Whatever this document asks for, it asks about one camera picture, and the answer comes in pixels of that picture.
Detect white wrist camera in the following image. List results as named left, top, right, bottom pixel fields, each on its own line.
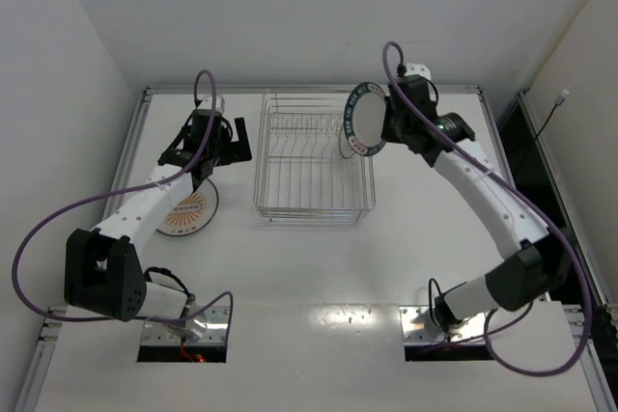
left=198, top=95, right=225, bottom=114
left=405, top=63, right=433, bottom=81

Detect dark green rimmed plate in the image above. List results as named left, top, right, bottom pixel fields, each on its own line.
left=340, top=81, right=386, bottom=157

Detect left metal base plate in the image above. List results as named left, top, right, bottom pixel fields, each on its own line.
left=140, top=305, right=230, bottom=347

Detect steel wire dish rack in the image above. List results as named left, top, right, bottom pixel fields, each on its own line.
left=253, top=91, right=376, bottom=226

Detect black cable with white plug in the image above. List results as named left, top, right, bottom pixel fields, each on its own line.
left=534, top=88, right=571, bottom=141

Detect aluminium table frame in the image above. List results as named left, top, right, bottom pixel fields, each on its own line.
left=37, top=87, right=615, bottom=411

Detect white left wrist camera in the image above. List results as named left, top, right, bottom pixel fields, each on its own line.
left=198, top=95, right=225, bottom=114

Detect metal base plate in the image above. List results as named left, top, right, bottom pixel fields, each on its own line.
left=140, top=305, right=230, bottom=347
left=399, top=306, right=486, bottom=347

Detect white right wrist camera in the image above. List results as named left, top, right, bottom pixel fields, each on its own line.
left=405, top=63, right=433, bottom=81

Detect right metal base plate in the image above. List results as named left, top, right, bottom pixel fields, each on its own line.
left=399, top=306, right=486, bottom=347

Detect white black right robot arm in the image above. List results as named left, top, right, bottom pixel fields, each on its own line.
left=382, top=75, right=574, bottom=332

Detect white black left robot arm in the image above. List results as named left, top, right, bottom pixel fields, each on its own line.
left=64, top=109, right=252, bottom=327

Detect orange sunburst plate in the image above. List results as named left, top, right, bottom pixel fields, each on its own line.
left=156, top=179, right=219, bottom=237

